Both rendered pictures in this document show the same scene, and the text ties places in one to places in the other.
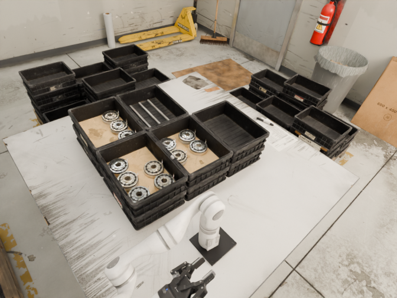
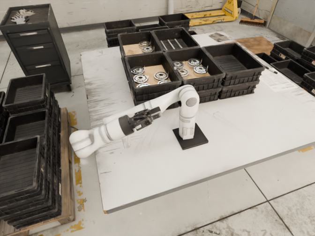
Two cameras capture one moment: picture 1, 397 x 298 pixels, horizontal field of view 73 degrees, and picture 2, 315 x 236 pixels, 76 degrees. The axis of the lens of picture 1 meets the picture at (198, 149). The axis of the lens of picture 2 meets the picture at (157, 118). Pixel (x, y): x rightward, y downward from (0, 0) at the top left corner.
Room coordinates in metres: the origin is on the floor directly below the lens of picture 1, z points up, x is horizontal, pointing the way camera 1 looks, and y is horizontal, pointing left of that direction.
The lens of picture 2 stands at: (-0.16, -0.32, 1.66)
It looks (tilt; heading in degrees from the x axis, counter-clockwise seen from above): 45 degrees down; 28
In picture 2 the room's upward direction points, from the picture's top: straight up
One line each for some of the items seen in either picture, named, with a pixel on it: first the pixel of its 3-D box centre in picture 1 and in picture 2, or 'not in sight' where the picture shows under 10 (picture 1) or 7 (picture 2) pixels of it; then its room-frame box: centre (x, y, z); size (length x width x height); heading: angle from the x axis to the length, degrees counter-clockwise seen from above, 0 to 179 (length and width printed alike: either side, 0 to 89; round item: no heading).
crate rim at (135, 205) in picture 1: (140, 165); (151, 69); (0.87, 0.27, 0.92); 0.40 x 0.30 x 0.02; 43
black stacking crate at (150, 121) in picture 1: (152, 112); (174, 45); (1.37, 0.32, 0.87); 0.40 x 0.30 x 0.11; 43
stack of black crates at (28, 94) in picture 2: not in sight; (36, 107); (0.56, 1.35, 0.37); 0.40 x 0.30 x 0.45; 46
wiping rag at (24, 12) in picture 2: not in sight; (24, 12); (1.30, 2.12, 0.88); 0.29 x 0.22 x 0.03; 46
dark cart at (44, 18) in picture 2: not in sight; (44, 52); (1.25, 2.00, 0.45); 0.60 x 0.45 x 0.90; 46
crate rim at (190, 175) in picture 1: (189, 142); (192, 63); (1.07, 0.05, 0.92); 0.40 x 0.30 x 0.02; 43
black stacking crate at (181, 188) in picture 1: (141, 171); (151, 76); (0.87, 0.27, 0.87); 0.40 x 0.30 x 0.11; 43
